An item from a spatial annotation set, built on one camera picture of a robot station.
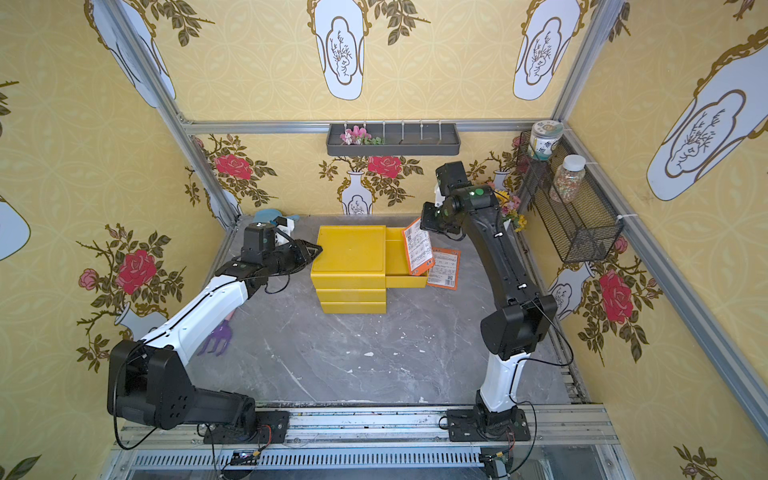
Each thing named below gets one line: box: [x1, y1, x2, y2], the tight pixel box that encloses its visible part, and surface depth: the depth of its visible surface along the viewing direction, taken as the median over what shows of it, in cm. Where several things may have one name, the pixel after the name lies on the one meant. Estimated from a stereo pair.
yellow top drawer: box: [385, 227, 429, 289], surface depth 87 cm
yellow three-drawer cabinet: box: [310, 225, 387, 314], surface depth 84 cm
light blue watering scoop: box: [253, 208, 300, 223], surface depth 123 cm
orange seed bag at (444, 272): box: [427, 248, 462, 291], surface depth 105 cm
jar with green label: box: [531, 120, 565, 161], surface depth 87 cm
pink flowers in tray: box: [340, 125, 384, 146], surface depth 89 cm
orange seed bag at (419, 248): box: [402, 218, 435, 276], surface depth 85 cm
